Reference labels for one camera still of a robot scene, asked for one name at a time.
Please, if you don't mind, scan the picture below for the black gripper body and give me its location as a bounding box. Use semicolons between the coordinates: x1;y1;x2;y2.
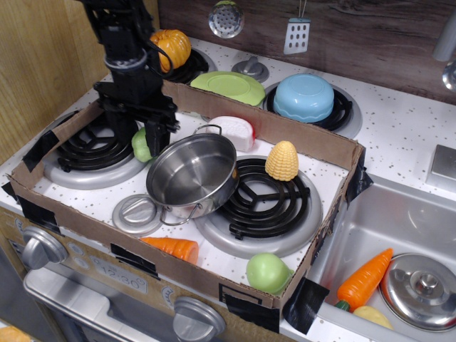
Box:
94;67;180;133

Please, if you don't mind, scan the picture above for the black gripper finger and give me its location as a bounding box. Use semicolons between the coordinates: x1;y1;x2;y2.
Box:
104;109;138;139
145;120;170;157

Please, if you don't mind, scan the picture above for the green toy broccoli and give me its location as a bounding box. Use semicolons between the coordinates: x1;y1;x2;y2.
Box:
131;127;155;162

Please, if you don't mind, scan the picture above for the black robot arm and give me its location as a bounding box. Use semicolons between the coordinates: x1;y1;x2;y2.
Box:
83;1;179;157

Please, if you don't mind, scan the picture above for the stainless steel pot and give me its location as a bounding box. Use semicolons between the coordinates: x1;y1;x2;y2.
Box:
146;133;239;226

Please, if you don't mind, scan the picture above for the steel pot lid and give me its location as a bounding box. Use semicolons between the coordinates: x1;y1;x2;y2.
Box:
379;253;455;332

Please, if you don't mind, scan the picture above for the front left black burner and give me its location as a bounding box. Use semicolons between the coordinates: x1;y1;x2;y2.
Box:
43;113;146;190

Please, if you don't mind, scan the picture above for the black burner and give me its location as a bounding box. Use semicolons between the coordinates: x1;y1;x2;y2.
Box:
163;48;217;85
43;113;146;190
262;82;362;138
194;155;323;260

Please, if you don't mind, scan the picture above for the orange toy pumpkin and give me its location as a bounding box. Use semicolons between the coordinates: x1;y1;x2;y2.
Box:
150;29;192;73

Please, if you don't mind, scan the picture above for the back left black burner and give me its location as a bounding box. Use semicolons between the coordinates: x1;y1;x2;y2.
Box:
163;48;217;85

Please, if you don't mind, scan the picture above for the grey stovetop knob front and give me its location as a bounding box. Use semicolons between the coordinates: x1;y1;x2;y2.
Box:
112;195;162;237

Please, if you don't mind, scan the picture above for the grey stovetop knob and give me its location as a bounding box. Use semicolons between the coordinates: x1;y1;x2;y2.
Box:
112;195;162;237
232;56;269;83

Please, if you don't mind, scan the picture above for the white red toy cheese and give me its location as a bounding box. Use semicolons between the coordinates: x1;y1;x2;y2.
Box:
205;116;255;152

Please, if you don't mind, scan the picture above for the green plastic plate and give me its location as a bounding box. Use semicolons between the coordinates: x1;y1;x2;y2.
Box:
190;71;266;106

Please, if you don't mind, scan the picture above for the hanging silver strainer spoon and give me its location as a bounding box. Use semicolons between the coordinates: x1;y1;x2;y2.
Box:
208;1;244;39

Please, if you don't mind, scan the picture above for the grey stovetop knob back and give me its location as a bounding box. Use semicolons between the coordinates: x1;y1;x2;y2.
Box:
232;56;269;83

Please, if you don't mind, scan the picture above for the orange toy carrot half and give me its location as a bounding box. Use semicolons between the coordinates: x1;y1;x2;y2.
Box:
140;237;200;264

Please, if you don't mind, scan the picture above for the yellow toy corn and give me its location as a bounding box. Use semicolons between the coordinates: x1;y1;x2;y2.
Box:
265;140;299;182

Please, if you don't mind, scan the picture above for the front right black burner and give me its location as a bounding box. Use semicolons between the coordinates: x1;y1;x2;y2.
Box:
194;155;323;260

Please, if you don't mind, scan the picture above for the left oven knob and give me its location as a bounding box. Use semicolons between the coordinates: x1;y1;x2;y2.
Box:
22;227;68;269

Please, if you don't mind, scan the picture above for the oven knob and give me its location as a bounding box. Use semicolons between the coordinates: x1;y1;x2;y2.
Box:
172;296;226;342
22;227;68;269

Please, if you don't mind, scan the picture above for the oven clock display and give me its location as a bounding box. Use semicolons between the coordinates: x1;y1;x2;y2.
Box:
90;256;147;294

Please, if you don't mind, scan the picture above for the cardboard fence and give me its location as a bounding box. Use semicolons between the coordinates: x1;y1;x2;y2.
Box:
9;82;369;332

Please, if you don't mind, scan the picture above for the blue plastic bowl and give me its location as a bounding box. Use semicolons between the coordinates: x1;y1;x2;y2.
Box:
272;73;335;123

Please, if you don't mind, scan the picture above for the hanging grey spatula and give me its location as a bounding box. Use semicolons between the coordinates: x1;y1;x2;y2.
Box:
283;1;311;55

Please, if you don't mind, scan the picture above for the green toy pear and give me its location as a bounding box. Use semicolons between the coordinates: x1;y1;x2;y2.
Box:
246;253;294;295

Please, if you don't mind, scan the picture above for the back right black burner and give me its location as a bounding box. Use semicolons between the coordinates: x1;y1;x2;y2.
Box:
262;82;362;138

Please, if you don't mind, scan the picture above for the right oven knob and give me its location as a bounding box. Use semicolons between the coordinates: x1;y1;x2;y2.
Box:
172;296;226;342

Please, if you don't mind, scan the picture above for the silver toy sink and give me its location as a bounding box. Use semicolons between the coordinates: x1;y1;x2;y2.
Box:
311;177;455;341

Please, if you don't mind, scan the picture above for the yellow toy potato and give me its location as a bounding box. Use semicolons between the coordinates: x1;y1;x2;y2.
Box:
353;306;393;330

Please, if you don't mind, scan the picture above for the grey toy faucet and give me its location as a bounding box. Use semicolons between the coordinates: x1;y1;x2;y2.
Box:
432;10;455;92

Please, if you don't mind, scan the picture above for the silver oven door handle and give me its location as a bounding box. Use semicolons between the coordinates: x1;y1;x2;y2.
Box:
24;268;176;341

